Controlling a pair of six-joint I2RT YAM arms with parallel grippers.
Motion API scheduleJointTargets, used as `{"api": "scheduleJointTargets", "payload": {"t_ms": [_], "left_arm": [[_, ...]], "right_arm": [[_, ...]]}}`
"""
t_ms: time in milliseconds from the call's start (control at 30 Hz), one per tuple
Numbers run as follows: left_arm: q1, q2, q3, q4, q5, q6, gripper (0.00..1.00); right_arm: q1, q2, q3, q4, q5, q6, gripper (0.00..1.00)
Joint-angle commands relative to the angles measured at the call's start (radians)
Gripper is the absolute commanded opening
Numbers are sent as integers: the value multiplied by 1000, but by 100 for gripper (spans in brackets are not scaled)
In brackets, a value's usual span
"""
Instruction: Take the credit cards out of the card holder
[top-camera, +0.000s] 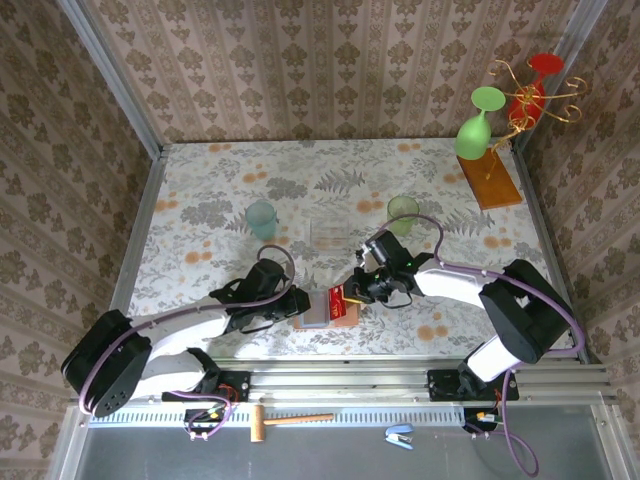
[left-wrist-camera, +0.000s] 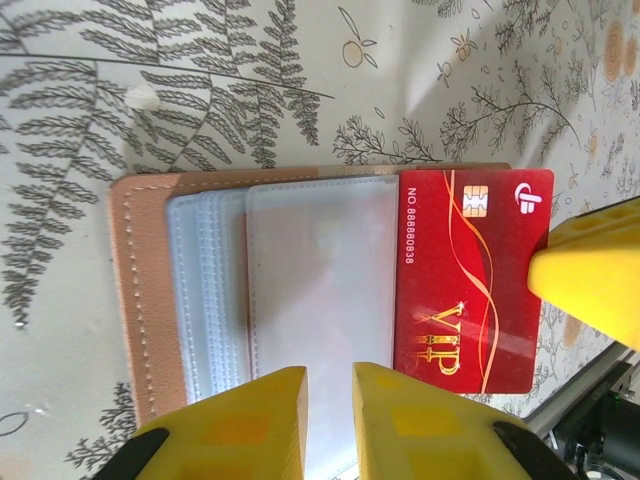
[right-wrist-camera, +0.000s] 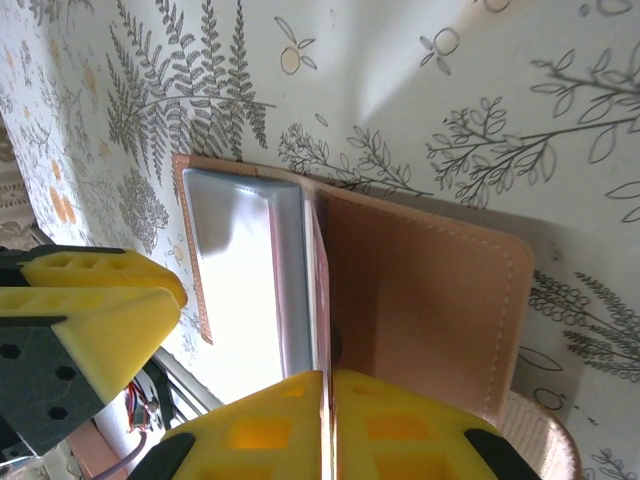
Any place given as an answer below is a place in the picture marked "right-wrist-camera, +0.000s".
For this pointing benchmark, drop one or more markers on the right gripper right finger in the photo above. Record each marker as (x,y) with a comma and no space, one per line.
(400,440)

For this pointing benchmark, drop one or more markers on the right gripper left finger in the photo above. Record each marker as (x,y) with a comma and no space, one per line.
(260,440)

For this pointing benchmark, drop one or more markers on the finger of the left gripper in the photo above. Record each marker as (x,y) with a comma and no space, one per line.
(110,270)
(110,335)

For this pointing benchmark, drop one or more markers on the red credit card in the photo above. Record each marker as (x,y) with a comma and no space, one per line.
(324,300)

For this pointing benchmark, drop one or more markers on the aluminium rail frame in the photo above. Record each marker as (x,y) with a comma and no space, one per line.
(185,380)

